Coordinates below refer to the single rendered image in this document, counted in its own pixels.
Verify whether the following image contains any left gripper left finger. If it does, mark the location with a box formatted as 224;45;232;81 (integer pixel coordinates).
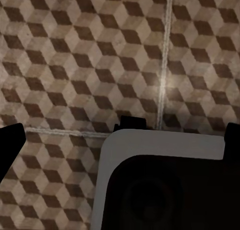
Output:
0;123;26;183

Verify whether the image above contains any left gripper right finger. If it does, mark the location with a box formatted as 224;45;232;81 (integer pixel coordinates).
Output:
224;123;240;163

